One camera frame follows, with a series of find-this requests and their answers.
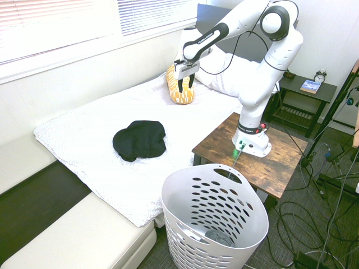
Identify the rustic wooden side table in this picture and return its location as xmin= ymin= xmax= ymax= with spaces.
xmin=191 ymin=112 xmax=310 ymax=214

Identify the grey headboard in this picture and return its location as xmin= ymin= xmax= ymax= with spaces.
xmin=195 ymin=3 xmax=300 ymax=64

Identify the black twin-bell alarm clock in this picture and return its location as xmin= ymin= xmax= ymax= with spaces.
xmin=314 ymin=69 xmax=328 ymax=84

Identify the black tripod stand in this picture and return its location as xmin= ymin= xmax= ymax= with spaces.
xmin=300 ymin=60 xmax=359 ymax=200

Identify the black floor cable bundle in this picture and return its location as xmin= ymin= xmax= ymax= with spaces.
xmin=265 ymin=117 xmax=359 ymax=269

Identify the black nightstand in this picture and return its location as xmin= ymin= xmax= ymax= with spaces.
xmin=265 ymin=73 xmax=338 ymax=138

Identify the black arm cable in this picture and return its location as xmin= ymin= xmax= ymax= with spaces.
xmin=199 ymin=0 xmax=274 ymax=75

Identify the grey garment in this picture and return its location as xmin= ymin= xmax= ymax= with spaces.
xmin=204 ymin=229 xmax=237 ymax=248

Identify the wide white window blind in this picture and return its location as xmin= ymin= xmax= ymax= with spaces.
xmin=0 ymin=0 xmax=116 ymax=66

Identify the narrow white window blind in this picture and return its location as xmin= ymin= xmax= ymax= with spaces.
xmin=117 ymin=0 xmax=197 ymax=37

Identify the cream cushioned bench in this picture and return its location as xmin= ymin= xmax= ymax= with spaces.
xmin=0 ymin=131 xmax=158 ymax=269

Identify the white patterned duvet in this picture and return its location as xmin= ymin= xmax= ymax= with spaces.
xmin=33 ymin=71 xmax=245 ymax=229

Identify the black shirt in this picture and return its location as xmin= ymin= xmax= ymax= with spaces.
xmin=112 ymin=120 xmax=168 ymax=163

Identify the green network cable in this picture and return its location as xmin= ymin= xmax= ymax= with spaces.
xmin=228 ymin=142 xmax=247 ymax=180

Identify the white perforated laundry basket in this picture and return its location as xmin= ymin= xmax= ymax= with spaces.
xmin=161 ymin=164 xmax=270 ymax=269

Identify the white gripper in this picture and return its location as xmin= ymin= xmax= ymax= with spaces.
xmin=173 ymin=60 xmax=201 ymax=94

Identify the black power strip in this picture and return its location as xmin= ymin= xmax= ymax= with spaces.
xmin=292 ymin=251 xmax=319 ymax=269

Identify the yellow patterned bolster pillow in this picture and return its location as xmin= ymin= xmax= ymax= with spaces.
xmin=166 ymin=63 xmax=196 ymax=105

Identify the blue and white book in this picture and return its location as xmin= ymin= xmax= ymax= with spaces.
xmin=300 ymin=79 xmax=322 ymax=95

